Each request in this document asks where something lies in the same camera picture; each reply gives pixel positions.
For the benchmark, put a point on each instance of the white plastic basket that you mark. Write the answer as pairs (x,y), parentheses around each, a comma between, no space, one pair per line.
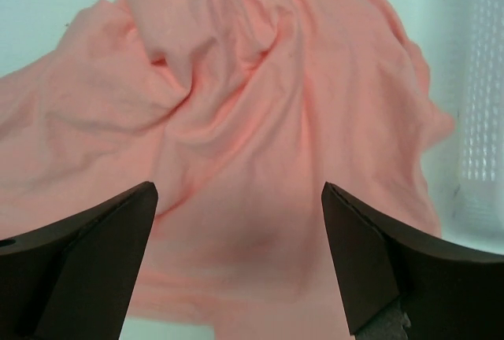
(480,171)

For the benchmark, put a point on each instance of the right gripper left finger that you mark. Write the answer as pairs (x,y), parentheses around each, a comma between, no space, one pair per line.
(73,279)

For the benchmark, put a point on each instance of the pink t-shirt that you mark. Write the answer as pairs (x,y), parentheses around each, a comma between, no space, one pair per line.
(239,111)

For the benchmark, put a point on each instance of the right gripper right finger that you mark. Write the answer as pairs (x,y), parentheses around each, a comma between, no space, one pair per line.
(397,282)

